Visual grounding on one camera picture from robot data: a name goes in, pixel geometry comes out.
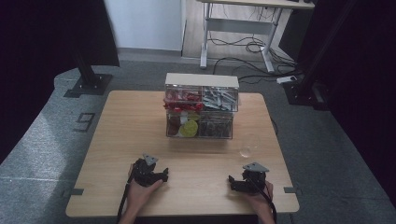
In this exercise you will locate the black stand with base plate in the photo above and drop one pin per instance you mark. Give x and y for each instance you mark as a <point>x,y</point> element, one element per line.
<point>88,82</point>

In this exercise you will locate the small yellow-green round capsule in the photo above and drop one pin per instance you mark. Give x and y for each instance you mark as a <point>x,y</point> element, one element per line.
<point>193,116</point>

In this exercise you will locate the clear glass cup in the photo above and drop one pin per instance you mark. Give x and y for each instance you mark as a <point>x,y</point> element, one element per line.
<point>246,151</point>

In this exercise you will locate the white-legged desk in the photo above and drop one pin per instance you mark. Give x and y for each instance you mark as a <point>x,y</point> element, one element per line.
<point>239,26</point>

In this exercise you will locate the person's right hand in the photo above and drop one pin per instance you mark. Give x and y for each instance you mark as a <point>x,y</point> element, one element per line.
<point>263,202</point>

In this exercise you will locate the person's left hand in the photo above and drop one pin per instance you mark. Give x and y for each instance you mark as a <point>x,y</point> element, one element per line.
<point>140,196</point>

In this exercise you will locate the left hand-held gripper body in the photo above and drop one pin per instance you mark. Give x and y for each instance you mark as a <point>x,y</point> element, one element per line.
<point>144,172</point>

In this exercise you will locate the pile of red packets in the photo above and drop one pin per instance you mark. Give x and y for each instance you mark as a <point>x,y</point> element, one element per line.
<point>183,104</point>

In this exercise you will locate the white round capsule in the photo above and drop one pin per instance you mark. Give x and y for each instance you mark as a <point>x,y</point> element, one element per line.
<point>184,118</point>

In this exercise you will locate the black metal stand frame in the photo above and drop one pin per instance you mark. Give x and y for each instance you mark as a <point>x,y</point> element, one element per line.
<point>306,90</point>

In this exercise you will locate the dark curtain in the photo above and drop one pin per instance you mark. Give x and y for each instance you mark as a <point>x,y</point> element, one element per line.
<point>364,93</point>
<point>40,62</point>

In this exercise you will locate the dark red round capsule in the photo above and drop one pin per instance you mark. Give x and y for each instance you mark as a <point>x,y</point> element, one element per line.
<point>173,122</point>

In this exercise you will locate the pile of silver packets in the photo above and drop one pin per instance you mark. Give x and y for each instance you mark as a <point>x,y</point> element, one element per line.
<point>219,99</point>

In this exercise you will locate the clear acrylic organizer white top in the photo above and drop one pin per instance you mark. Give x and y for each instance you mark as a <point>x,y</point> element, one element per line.
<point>202,80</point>

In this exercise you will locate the white power strip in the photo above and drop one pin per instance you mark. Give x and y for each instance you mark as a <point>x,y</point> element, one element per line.
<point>286,79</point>

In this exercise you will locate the pile of dark packets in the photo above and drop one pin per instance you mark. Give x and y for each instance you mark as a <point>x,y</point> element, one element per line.
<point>214,129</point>

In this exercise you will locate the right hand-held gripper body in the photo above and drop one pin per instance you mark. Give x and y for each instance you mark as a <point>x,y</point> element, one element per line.
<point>255,182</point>

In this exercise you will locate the large yellow-green round capsule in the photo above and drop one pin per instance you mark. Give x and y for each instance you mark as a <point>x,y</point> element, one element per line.
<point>188,128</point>

